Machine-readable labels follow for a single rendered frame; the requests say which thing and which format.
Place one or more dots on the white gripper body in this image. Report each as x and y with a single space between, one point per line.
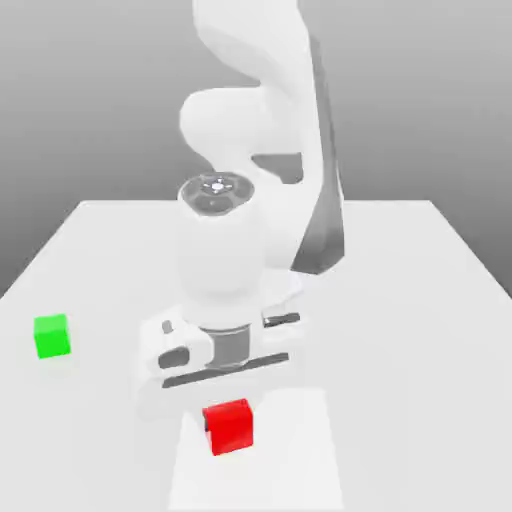
224 390

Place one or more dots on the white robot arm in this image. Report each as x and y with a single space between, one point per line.
224 256

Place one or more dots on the small red cube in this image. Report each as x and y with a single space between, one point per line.
230 428

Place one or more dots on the small green cube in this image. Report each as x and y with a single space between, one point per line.
52 336

